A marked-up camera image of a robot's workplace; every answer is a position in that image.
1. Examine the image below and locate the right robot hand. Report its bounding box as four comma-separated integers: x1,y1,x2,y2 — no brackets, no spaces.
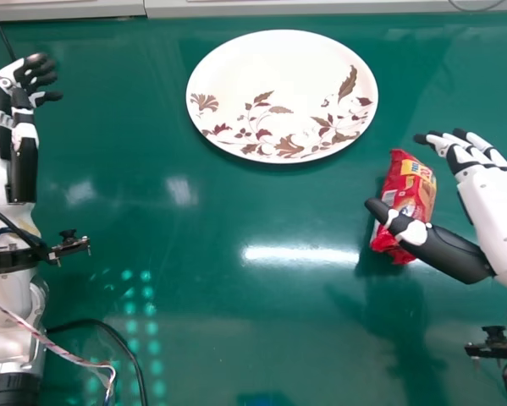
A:
365,128,507,305

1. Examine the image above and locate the red biscuit packet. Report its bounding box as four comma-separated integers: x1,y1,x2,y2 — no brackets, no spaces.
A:
369,147,439,266

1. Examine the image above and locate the white plate brown leaf pattern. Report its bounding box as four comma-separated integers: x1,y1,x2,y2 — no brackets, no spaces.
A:
185,28,380,165

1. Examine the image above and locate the thick black cable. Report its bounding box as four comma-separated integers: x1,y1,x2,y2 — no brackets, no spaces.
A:
0,200,53,262

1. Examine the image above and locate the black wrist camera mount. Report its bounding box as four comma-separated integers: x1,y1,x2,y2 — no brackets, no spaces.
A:
47,228,92,268
464,324,507,361

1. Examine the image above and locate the thin black cable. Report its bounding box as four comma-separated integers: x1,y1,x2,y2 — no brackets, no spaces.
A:
0,0,19,61

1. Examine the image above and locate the white table rail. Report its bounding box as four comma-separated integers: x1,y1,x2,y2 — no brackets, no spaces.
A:
146,0,507,20
0,0,147,22

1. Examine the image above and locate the multicoloured ribbon cable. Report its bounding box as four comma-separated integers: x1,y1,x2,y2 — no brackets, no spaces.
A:
0,270,118,401

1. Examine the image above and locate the long black cable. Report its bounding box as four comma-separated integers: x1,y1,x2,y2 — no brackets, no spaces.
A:
44,319,149,406

